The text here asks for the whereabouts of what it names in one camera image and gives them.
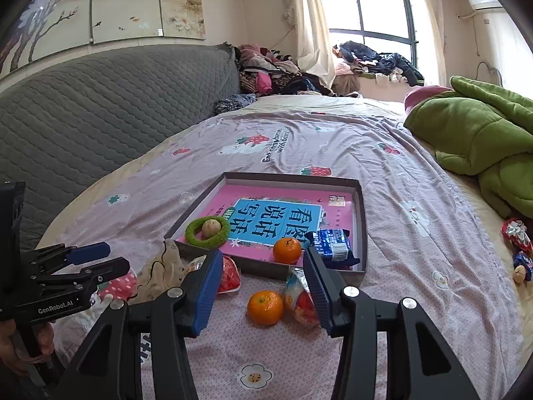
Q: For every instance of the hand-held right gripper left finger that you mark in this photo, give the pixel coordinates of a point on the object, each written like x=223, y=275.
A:
x=206, y=296

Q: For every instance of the dark patterned cloth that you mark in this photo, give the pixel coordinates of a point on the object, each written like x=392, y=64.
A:
x=233, y=103

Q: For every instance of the blue candy wrapper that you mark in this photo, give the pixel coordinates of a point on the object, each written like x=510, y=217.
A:
x=524, y=260

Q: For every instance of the pile of dark clothes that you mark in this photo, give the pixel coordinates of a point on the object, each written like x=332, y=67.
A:
x=374, y=60

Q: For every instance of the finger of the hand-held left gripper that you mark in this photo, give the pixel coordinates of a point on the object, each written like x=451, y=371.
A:
x=89, y=253
x=108, y=267

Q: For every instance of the walnut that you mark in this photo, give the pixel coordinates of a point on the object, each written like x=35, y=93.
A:
x=211, y=228

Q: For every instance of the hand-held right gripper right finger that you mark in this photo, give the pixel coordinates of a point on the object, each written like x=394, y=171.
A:
x=318, y=293

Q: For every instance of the red snack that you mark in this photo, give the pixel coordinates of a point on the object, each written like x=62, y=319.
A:
x=302, y=304
x=229, y=277

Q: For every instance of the orange mandarin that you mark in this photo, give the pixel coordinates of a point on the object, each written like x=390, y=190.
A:
x=287, y=251
x=265, y=307

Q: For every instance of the flower wall painting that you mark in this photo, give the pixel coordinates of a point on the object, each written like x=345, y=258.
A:
x=125, y=4

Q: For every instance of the beige hair scrunchie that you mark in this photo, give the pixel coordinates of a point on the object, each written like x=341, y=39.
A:
x=160, y=266

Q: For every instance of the pink and blue book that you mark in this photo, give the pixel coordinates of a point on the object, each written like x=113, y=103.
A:
x=266, y=221

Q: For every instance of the small doll toy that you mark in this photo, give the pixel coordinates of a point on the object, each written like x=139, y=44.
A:
x=516, y=233

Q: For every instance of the blue snack packet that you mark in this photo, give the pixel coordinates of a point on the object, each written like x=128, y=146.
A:
x=333, y=246

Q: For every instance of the grey cardboard box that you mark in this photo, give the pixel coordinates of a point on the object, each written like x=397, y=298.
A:
x=262, y=267

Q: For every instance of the strawberry print bed sheet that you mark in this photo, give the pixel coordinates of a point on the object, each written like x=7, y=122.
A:
x=395, y=300

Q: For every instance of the green blanket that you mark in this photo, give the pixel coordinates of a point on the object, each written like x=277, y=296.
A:
x=479, y=133

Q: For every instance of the window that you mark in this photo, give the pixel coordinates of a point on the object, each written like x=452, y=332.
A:
x=374, y=8

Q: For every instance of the pink pillow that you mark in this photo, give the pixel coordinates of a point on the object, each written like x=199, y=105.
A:
x=420, y=95

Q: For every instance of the grey quilted headboard cover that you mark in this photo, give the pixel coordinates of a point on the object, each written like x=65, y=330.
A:
x=104, y=104

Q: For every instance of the cream curtain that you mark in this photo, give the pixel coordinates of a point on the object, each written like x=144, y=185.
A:
x=312, y=29
x=429, y=29

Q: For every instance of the person's left hand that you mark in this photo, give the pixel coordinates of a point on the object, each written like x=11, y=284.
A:
x=46, y=341

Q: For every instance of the white air conditioner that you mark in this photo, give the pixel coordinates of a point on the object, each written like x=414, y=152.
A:
x=485, y=1

